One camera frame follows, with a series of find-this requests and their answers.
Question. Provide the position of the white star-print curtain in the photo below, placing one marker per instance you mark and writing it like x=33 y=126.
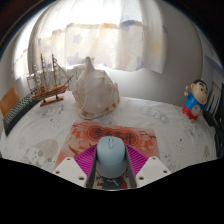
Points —
x=106 y=40

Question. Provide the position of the light blue computer mouse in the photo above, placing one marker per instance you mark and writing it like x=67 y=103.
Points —
x=111 y=156

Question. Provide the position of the large white conch shell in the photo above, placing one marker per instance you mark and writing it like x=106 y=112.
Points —
x=95 y=93

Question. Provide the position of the cartoon boy figure clock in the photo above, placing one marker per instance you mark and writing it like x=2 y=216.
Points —
x=195 y=100

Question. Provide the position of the white printed tablecloth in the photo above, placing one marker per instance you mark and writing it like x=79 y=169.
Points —
x=173 y=133

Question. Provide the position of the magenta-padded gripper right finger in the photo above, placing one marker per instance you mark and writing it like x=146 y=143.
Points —
x=136 y=158

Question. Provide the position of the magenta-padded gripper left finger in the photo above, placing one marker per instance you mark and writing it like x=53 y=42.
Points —
x=85 y=156

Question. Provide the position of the black keyboard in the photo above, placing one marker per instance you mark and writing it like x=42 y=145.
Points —
x=18 y=111

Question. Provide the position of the wooden model sailing ship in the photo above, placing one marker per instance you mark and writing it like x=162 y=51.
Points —
x=50 y=90

